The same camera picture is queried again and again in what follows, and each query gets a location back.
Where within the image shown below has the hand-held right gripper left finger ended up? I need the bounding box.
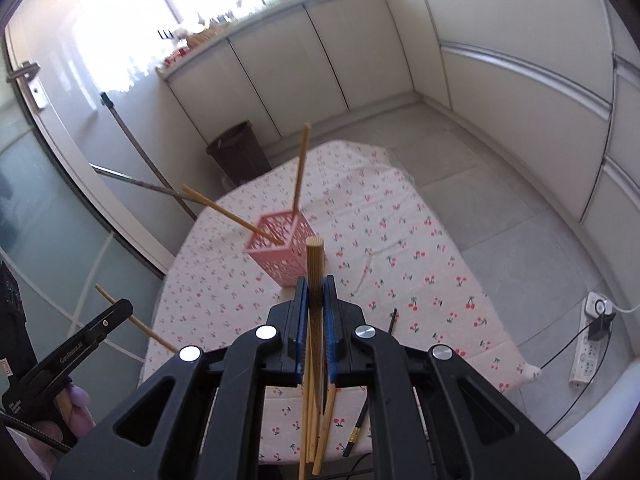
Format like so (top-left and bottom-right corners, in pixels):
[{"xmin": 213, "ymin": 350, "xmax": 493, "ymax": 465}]
[{"xmin": 52, "ymin": 276, "xmax": 308, "ymax": 480}]

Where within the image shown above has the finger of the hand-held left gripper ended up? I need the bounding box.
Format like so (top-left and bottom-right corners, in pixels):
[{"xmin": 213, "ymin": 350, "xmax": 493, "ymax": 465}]
[{"xmin": 2, "ymin": 299, "xmax": 135, "ymax": 413}]

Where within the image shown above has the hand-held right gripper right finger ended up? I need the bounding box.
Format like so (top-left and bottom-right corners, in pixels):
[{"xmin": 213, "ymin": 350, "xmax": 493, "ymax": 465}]
[{"xmin": 324, "ymin": 275, "xmax": 583, "ymax": 480}]

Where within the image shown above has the black chopstick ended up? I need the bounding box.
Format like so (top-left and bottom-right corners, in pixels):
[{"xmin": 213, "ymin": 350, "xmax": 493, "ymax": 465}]
[{"xmin": 342, "ymin": 307, "xmax": 399, "ymax": 457}]

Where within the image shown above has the pink perforated chopstick holder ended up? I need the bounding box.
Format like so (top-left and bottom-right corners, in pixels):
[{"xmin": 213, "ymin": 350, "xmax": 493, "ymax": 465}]
[{"xmin": 244, "ymin": 211, "xmax": 308, "ymax": 289}]

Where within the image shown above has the wooden chopstick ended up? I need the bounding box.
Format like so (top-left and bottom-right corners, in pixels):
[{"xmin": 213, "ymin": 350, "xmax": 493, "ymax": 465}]
[
  {"xmin": 94, "ymin": 285, "xmax": 179, "ymax": 354},
  {"xmin": 309, "ymin": 237, "xmax": 326, "ymax": 458},
  {"xmin": 311, "ymin": 237, "xmax": 337, "ymax": 477},
  {"xmin": 291, "ymin": 122, "xmax": 311, "ymax": 215},
  {"xmin": 298, "ymin": 237, "xmax": 321, "ymax": 480},
  {"xmin": 305, "ymin": 237, "xmax": 323, "ymax": 463},
  {"xmin": 180, "ymin": 184, "xmax": 284, "ymax": 247}
]

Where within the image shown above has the person's left hand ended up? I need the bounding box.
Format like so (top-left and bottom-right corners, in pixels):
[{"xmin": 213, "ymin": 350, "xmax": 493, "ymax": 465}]
[{"xmin": 31, "ymin": 384, "xmax": 96, "ymax": 467}]

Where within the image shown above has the frosted glass sliding door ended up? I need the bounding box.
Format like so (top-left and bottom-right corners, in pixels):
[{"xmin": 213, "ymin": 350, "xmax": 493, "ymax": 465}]
[{"xmin": 0, "ymin": 25, "xmax": 171, "ymax": 411}]

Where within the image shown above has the cherry print tablecloth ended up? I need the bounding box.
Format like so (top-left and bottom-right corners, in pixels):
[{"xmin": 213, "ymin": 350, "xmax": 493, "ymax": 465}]
[{"xmin": 140, "ymin": 139, "xmax": 544, "ymax": 467}]

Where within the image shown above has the grey wooden pole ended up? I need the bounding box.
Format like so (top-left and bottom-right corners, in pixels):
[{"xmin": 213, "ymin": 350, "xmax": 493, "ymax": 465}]
[{"xmin": 89, "ymin": 162, "xmax": 206, "ymax": 206}]

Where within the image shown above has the brown trash bin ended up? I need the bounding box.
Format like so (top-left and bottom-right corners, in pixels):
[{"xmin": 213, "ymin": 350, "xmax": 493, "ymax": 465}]
[{"xmin": 206, "ymin": 119, "xmax": 274, "ymax": 189}]

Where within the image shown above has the mop pole with teal end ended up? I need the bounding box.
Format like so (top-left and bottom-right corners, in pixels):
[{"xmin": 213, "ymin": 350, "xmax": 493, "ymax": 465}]
[{"xmin": 99, "ymin": 91, "xmax": 199, "ymax": 222}]

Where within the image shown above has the white power strip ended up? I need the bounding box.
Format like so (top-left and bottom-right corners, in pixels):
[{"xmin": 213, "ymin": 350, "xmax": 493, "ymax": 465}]
[{"xmin": 569, "ymin": 291, "xmax": 617, "ymax": 387}]

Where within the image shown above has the black charger plug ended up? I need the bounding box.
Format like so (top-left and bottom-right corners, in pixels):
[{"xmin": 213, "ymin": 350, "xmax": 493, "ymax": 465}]
[{"xmin": 589, "ymin": 311, "xmax": 617, "ymax": 342}]

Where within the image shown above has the white kitchen cabinet run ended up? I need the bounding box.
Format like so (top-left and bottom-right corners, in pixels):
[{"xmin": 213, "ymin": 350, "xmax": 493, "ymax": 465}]
[{"xmin": 156, "ymin": 0, "xmax": 640, "ymax": 261}]

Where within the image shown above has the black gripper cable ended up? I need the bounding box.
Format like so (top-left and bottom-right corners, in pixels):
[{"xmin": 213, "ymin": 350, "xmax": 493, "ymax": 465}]
[{"xmin": 0, "ymin": 410, "xmax": 76, "ymax": 455}]

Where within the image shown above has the black charger cable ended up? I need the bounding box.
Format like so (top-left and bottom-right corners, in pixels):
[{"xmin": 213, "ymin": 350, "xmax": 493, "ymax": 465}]
[{"xmin": 539, "ymin": 327, "xmax": 613, "ymax": 436}]

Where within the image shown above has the metal door handle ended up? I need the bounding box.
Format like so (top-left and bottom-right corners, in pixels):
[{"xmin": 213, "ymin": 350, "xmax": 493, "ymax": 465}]
[{"xmin": 5, "ymin": 61, "xmax": 47, "ymax": 109}]

